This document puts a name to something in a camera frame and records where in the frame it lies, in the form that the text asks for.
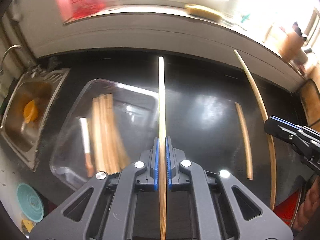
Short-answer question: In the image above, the long pale chopstick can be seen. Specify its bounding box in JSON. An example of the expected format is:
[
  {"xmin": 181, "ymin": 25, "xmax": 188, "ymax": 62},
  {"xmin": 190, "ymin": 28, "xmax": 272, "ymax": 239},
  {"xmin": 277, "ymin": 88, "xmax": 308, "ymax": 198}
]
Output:
[{"xmin": 234, "ymin": 49, "xmax": 277, "ymax": 210}]

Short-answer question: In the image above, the wooden chopstick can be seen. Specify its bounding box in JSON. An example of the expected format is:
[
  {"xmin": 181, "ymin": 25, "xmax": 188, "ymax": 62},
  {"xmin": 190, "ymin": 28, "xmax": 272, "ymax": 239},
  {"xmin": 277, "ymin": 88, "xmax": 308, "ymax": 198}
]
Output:
[
  {"xmin": 99, "ymin": 94, "xmax": 117, "ymax": 174},
  {"xmin": 106, "ymin": 94, "xmax": 130, "ymax": 173},
  {"xmin": 92, "ymin": 98, "xmax": 105, "ymax": 172},
  {"xmin": 235, "ymin": 102, "xmax": 254, "ymax": 180}
]

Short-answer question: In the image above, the person's right hand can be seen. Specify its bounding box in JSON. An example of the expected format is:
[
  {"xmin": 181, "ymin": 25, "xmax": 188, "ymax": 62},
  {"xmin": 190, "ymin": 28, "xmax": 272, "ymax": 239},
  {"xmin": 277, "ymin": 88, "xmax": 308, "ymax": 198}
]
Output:
[{"xmin": 293, "ymin": 177, "xmax": 319, "ymax": 232}]

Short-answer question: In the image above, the wooden cutting board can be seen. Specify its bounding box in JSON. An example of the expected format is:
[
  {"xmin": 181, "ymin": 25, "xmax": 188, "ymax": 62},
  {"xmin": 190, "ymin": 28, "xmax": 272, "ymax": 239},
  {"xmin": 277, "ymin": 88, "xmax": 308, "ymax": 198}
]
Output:
[{"xmin": 298, "ymin": 79, "xmax": 319, "ymax": 131}]

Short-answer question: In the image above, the clear plastic tray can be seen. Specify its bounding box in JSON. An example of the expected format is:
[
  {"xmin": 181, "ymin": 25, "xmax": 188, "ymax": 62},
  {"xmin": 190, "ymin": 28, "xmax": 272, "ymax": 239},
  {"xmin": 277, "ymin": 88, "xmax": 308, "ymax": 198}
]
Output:
[{"xmin": 50, "ymin": 79, "xmax": 158, "ymax": 190}]

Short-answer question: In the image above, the brown jar on sill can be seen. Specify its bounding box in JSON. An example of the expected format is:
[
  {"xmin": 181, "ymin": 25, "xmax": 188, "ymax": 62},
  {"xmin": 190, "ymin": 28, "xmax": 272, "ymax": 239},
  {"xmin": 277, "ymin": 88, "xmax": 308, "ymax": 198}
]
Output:
[{"xmin": 277, "ymin": 22, "xmax": 308, "ymax": 63}]

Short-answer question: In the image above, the teal round lid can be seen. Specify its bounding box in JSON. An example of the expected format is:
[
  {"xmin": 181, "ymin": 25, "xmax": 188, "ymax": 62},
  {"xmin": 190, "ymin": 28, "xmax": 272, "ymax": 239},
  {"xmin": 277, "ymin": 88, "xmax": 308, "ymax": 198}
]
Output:
[{"xmin": 16, "ymin": 183, "xmax": 44, "ymax": 223}]

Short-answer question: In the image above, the orange bowl in sink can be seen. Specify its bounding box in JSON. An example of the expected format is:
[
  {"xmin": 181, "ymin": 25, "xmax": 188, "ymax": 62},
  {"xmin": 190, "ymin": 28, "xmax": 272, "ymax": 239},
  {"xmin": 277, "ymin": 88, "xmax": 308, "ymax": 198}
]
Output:
[{"xmin": 23, "ymin": 100, "xmax": 39, "ymax": 124}]

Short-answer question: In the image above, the stainless steel sink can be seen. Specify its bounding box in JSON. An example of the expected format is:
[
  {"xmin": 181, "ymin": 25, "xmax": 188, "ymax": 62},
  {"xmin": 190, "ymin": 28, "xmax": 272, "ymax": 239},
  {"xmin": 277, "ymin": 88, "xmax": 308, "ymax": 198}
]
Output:
[{"xmin": 1, "ymin": 68, "xmax": 69, "ymax": 171}]

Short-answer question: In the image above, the yellow sponge on sill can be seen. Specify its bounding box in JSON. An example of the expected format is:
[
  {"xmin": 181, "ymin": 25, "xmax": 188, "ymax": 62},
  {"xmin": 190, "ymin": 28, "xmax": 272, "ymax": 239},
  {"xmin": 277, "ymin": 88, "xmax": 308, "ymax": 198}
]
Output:
[{"xmin": 184, "ymin": 4, "xmax": 222, "ymax": 22}]

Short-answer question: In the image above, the chrome faucet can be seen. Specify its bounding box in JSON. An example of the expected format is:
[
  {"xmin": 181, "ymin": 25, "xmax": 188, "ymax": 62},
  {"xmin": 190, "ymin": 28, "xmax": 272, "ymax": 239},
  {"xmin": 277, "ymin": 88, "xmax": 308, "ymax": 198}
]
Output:
[{"xmin": 1, "ymin": 44, "xmax": 23, "ymax": 75}]

